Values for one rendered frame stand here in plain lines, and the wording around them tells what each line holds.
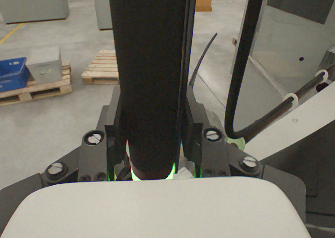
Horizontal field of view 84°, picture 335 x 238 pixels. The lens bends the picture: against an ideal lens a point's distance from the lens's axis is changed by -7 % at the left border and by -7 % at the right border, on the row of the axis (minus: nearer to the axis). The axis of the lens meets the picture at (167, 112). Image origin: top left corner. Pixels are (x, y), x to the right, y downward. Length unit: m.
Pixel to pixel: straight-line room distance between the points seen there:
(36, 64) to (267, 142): 2.85
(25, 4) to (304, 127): 7.40
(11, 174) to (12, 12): 6.00
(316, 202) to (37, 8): 7.44
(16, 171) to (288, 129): 2.18
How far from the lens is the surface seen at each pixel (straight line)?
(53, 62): 3.02
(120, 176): 0.42
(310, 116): 0.55
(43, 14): 7.45
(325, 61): 0.67
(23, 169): 2.28
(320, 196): 0.21
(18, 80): 3.21
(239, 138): 0.26
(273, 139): 0.56
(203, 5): 8.38
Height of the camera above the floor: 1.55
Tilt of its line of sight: 39 degrees down
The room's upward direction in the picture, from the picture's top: 2 degrees clockwise
